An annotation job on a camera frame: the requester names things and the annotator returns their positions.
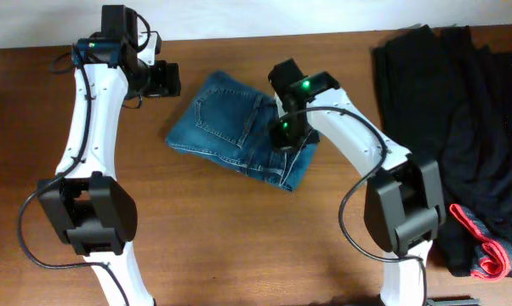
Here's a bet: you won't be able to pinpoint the black right camera cable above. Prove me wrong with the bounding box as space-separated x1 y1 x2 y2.
276 105 430 306

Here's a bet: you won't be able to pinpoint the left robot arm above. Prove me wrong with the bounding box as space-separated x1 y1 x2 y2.
29 5 181 305

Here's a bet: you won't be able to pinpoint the black camera cable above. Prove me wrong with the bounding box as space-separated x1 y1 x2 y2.
16 12 159 306
276 105 430 306

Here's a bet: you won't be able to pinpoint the black folded garment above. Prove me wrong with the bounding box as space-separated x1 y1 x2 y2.
372 26 512 278

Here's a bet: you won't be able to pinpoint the red and grey cloth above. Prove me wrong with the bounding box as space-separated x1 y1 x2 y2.
449 204 512 281

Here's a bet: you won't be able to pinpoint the black left camera cable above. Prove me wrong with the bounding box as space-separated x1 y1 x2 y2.
16 12 159 306

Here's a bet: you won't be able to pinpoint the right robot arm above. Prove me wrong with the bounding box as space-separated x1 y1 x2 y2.
268 59 446 305

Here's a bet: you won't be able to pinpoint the blue denim jeans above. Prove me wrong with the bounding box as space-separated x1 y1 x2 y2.
165 71 319 191

